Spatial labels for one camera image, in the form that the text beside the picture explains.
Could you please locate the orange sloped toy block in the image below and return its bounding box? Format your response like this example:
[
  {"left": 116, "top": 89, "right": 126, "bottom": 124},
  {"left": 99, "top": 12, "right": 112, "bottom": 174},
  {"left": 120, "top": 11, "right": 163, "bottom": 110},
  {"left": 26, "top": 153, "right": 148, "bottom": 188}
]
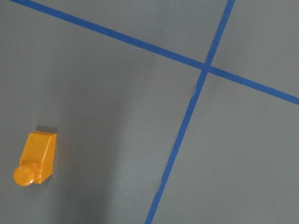
[{"left": 13, "top": 131, "right": 57, "bottom": 187}]

